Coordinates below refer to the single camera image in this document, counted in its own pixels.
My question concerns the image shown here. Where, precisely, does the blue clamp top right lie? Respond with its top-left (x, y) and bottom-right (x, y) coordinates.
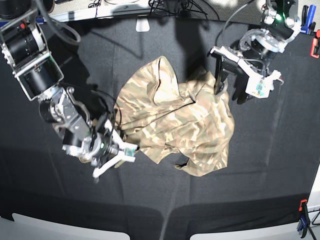
top-left (300, 4), bottom-right (317, 35)

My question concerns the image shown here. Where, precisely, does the white tape patch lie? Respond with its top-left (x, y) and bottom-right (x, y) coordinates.
top-left (135, 18), bottom-right (151, 33)

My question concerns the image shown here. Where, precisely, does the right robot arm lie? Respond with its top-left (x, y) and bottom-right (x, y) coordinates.
top-left (0, 0), bottom-right (137, 180)

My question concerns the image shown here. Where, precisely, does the black cable bundle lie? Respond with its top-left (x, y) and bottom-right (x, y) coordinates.
top-left (147, 0), bottom-right (221, 21)

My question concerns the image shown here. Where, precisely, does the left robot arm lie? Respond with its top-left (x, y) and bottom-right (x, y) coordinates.
top-left (210, 0), bottom-right (302, 105)

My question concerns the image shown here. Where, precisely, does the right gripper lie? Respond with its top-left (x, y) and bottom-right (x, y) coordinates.
top-left (62, 120), bottom-right (138, 178)

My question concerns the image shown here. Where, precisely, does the orange clamp far right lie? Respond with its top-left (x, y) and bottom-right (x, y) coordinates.
top-left (310, 29), bottom-right (320, 59)

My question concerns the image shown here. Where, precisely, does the camouflage t-shirt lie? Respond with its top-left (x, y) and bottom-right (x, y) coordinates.
top-left (114, 56), bottom-right (235, 177)

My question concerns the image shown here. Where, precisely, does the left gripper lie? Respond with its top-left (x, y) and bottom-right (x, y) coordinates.
top-left (209, 46), bottom-right (284, 105)

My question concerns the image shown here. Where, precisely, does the orange blue clamp near right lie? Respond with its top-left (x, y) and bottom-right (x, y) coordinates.
top-left (297, 199), bottom-right (310, 239)

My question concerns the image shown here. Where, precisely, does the black table cloth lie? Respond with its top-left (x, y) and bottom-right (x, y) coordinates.
top-left (0, 18), bottom-right (320, 240)

